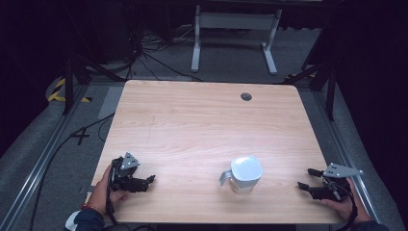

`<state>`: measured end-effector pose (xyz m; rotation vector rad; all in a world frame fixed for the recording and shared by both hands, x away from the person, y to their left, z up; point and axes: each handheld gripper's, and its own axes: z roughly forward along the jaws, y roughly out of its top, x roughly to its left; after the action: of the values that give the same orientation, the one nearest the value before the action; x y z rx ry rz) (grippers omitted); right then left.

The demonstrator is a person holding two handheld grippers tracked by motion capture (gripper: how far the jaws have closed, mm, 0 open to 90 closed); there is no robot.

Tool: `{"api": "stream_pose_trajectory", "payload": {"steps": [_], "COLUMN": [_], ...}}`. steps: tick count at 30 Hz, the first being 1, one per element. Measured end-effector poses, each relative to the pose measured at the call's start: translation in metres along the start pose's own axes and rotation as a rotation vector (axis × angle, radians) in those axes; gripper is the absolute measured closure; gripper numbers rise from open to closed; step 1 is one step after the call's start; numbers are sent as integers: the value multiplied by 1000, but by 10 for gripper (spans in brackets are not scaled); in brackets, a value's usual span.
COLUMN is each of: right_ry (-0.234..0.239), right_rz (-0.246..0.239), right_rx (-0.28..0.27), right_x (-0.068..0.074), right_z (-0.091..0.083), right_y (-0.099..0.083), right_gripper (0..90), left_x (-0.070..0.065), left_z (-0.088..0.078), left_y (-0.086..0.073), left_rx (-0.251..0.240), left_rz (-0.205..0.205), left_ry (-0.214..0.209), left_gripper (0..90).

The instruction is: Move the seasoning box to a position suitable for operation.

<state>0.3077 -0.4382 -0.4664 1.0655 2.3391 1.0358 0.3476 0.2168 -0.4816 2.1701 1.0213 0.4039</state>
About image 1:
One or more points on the grey metal floor rail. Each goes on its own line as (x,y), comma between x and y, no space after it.
(41,163)
(340,141)

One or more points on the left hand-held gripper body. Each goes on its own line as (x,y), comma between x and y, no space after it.
(125,174)

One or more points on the yellow black hazard tape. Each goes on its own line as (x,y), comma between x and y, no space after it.
(54,95)

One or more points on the person's left hand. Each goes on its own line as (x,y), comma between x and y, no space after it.
(106,192)

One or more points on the person's right hand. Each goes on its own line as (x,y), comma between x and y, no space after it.
(348,207)

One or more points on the clear pitcher with white lid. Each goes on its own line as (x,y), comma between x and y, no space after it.
(245,174)

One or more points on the grey floor plate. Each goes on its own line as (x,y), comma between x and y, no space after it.
(110,102)

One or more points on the white metal desk frame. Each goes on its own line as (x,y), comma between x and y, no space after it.
(237,20)

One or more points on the black metal stand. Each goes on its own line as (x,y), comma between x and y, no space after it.
(68,86)
(330,89)

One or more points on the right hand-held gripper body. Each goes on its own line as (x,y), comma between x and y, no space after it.
(336,184)

